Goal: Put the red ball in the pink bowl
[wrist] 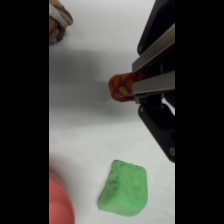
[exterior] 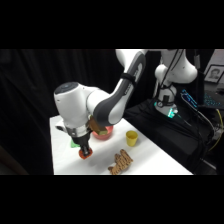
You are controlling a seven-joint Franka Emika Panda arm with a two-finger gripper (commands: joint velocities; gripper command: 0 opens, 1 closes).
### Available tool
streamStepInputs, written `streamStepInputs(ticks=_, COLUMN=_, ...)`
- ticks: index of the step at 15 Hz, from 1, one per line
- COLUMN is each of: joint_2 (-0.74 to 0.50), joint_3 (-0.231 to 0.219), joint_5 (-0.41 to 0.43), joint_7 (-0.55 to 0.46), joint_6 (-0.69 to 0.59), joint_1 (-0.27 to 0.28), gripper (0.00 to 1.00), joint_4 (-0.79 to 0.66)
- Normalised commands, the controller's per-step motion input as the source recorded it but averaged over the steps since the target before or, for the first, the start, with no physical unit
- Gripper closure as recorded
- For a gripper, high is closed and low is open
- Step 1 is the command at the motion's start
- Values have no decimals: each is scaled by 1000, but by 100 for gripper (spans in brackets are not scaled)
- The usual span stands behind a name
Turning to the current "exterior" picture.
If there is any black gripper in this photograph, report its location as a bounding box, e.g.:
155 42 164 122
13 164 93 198
73 132 93 157

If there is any red ball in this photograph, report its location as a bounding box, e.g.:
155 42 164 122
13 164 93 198
78 150 94 161

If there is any pink bowl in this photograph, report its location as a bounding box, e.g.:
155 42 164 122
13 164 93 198
92 125 115 141

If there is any tan wrist connector block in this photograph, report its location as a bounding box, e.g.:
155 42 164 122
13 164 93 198
87 116 110 136

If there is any yellow cup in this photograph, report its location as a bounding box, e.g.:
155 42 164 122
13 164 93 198
125 130 139 148

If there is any black covered robot stand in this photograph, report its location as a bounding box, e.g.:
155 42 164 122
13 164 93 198
123 97 216 176

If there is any black curtain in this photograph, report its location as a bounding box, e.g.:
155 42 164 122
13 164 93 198
0 49 161 176

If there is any green status light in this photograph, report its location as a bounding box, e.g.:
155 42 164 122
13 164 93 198
166 106 177 119

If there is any blue lit device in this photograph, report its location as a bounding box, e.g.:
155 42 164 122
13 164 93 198
180 88 200 109

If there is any backlit keyboard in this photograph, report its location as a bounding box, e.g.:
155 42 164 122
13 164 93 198
202 92 224 108

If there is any framed portrait picture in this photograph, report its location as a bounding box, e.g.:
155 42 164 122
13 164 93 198
203 64 224 84

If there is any yellow cable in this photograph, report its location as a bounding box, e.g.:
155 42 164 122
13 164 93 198
207 107 224 152

